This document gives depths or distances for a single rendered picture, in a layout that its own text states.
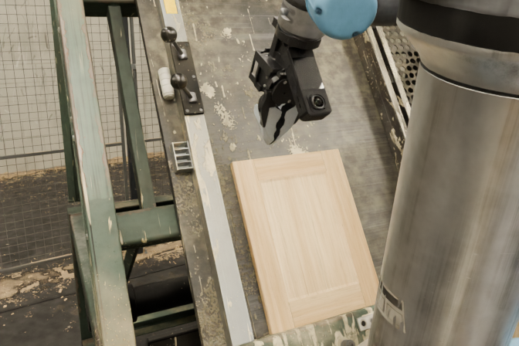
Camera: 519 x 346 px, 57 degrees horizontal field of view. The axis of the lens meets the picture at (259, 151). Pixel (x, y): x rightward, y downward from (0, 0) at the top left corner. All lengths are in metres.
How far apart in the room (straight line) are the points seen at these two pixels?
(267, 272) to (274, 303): 0.07
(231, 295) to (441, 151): 0.86
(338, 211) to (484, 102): 1.03
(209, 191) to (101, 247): 0.26
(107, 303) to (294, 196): 0.50
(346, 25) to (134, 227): 0.73
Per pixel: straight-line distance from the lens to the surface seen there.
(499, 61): 0.22
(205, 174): 1.11
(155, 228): 1.13
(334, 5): 0.56
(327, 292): 1.19
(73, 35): 1.21
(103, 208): 1.04
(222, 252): 1.08
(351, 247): 1.24
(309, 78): 0.72
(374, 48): 1.47
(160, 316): 2.52
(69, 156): 2.09
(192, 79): 1.19
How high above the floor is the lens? 1.54
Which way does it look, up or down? 14 degrees down
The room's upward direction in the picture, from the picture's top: straight up
